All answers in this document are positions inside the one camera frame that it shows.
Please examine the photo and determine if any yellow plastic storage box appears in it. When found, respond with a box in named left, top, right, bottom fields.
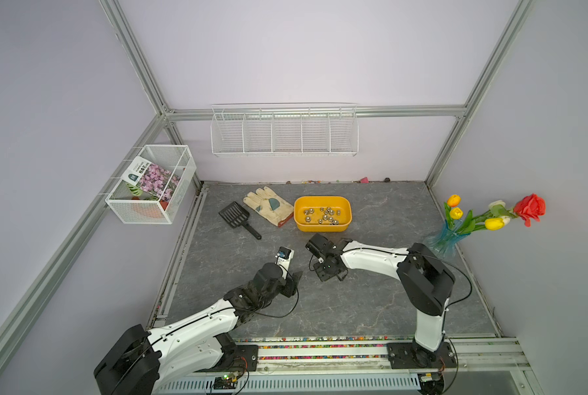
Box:
left=294, top=196, right=353, bottom=233

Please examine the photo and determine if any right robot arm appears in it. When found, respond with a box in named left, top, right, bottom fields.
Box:
left=305, top=234, right=456, bottom=354

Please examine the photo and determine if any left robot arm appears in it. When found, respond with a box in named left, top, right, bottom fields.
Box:
left=93, top=263, right=303, bottom=394

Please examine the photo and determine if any beige work glove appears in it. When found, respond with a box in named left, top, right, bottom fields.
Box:
left=243, top=186, right=294, bottom=227

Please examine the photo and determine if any black slotted scoop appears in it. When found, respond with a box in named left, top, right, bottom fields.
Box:
left=218, top=202, right=262, bottom=240

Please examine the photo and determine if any blue glass vase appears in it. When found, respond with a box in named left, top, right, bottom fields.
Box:
left=423, top=221, right=468, bottom=262

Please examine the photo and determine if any orange artificial tulip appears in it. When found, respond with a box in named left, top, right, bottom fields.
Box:
left=446, top=194, right=462, bottom=207

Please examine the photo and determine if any purple flower seed packet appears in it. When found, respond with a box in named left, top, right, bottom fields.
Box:
left=121, top=156, right=180, bottom=202

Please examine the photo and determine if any yellow white artificial tulip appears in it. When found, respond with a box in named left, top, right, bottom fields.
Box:
left=484, top=216, right=511, bottom=231

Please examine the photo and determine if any red artificial rose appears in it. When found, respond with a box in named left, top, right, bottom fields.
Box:
left=513, top=194, right=547, bottom=227

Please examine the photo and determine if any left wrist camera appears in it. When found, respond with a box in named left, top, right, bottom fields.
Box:
left=276, top=247, right=294, bottom=280

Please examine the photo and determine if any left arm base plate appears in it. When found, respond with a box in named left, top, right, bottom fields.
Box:
left=199, top=345, right=259, bottom=373

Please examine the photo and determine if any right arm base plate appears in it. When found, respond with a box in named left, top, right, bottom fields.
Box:
left=387, top=342, right=458, bottom=370

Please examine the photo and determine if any white wire basket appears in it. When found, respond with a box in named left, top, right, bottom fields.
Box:
left=105, top=144, right=197, bottom=225

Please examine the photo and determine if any white wire wall shelf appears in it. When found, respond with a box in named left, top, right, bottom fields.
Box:
left=210, top=115, right=360, bottom=156

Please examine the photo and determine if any aluminium frame rail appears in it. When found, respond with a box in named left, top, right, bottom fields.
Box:
left=166, top=103, right=468, bottom=122

